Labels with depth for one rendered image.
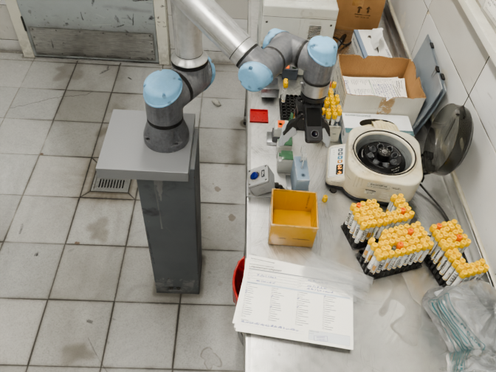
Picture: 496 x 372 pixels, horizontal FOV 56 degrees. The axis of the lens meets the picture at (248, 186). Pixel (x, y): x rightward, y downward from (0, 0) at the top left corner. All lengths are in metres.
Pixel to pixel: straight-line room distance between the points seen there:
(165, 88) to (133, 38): 2.02
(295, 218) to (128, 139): 0.61
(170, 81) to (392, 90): 0.87
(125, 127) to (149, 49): 1.85
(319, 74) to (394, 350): 0.72
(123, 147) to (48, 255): 1.06
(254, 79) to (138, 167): 0.54
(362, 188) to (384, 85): 0.55
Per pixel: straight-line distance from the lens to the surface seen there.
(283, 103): 1.79
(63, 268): 2.46
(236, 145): 2.88
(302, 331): 1.25
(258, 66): 1.15
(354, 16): 2.29
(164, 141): 1.53
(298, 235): 1.34
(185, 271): 2.10
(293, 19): 1.83
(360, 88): 1.87
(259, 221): 1.43
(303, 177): 1.43
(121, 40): 3.47
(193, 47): 1.48
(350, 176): 1.48
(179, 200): 1.69
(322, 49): 1.21
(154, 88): 1.44
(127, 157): 1.55
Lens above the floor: 2.02
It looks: 49 degrees down
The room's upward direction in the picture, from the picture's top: 5 degrees clockwise
